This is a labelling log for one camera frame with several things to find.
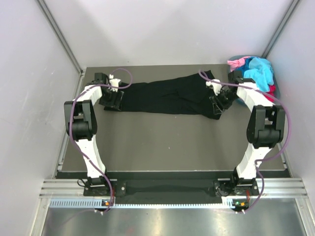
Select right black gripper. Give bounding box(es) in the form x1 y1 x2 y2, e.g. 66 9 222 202
210 89 240 115

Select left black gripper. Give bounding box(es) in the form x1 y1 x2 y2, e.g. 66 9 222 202
98 88 124 111

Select black t shirt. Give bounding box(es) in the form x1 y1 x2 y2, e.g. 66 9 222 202
119 70 223 120

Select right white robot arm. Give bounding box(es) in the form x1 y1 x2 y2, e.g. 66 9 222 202
206 71 285 197

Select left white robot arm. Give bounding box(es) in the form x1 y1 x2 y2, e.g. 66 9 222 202
63 73 124 197

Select pink t shirt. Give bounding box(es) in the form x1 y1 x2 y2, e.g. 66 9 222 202
227 56 250 72

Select dark blue t shirt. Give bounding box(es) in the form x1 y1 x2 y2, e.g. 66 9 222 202
235 61 250 75

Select light cyan t shirt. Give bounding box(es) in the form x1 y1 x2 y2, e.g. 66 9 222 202
243 57 274 92

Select red t shirt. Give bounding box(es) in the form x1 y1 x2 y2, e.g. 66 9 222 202
265 85 276 102

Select blue-grey laundry basket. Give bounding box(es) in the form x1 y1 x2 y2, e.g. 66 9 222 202
228 56 280 98

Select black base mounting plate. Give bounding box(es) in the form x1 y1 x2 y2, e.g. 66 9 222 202
83 178 261 199

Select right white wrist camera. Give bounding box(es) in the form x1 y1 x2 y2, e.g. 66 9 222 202
206 79 222 96

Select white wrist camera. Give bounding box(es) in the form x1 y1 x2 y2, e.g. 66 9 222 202
109 74 121 92
206 79 222 96

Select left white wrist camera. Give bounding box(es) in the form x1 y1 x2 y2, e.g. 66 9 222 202
109 74 121 92

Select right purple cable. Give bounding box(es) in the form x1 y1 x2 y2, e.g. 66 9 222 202
198 69 292 213

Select purple cable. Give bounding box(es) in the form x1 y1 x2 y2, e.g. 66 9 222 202
198 69 292 213
69 68 133 213

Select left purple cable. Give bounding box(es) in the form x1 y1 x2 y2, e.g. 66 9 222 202
69 68 133 213

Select grey slotted cable duct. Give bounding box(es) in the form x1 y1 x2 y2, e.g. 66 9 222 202
49 197 245 210

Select left aluminium corner post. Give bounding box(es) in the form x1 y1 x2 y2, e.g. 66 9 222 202
35 0 83 75

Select aluminium corner post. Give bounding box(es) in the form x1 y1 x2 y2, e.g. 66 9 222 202
35 0 83 75
261 0 302 58

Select right aluminium corner post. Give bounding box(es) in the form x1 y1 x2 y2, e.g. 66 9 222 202
261 0 302 58

